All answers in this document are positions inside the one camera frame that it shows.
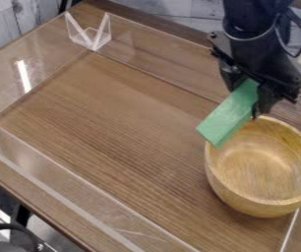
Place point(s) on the brown wooden bowl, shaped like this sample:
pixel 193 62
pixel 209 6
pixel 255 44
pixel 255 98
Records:
pixel 254 170

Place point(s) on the black table leg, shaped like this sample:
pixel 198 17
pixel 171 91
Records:
pixel 23 215

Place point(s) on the clear acrylic tray wall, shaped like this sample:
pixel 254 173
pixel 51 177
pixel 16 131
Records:
pixel 102 96

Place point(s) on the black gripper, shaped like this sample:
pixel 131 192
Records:
pixel 257 59

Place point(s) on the green rectangular block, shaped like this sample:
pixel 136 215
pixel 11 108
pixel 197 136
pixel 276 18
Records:
pixel 230 114

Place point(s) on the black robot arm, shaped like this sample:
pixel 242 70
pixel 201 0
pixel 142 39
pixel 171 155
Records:
pixel 254 18

